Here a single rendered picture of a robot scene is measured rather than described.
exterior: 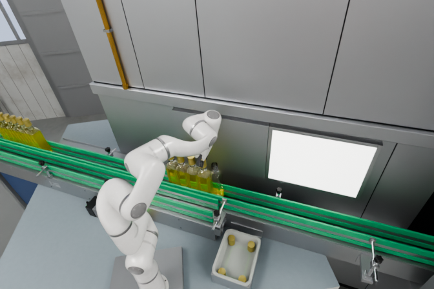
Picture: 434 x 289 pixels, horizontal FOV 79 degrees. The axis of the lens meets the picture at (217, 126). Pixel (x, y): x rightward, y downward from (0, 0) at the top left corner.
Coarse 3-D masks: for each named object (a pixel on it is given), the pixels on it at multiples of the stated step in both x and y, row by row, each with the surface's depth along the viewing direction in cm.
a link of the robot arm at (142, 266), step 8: (144, 240) 98; (152, 240) 100; (144, 248) 95; (152, 248) 98; (128, 256) 94; (136, 256) 93; (144, 256) 93; (152, 256) 97; (128, 264) 92; (136, 264) 91; (144, 264) 92; (152, 264) 97; (136, 272) 93; (144, 272) 94; (152, 272) 99; (136, 280) 99; (144, 280) 98; (152, 280) 101
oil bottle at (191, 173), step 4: (188, 168) 127; (192, 168) 126; (196, 168) 127; (188, 172) 127; (192, 172) 126; (196, 172) 126; (188, 176) 129; (192, 176) 128; (196, 176) 127; (188, 180) 131; (192, 180) 129; (196, 180) 129; (192, 184) 132; (196, 184) 131; (196, 188) 133
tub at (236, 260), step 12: (240, 240) 128; (252, 240) 125; (228, 252) 126; (240, 252) 126; (252, 252) 125; (216, 264) 116; (228, 264) 121; (240, 264) 121; (252, 264) 121; (228, 276) 118; (252, 276) 110
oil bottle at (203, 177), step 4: (208, 168) 126; (200, 172) 125; (204, 172) 124; (208, 172) 125; (200, 176) 125; (204, 176) 124; (208, 176) 125; (200, 180) 127; (204, 180) 126; (208, 180) 126; (200, 184) 129; (204, 184) 128; (208, 184) 128; (200, 188) 131; (204, 188) 130; (208, 188) 129; (208, 192) 131
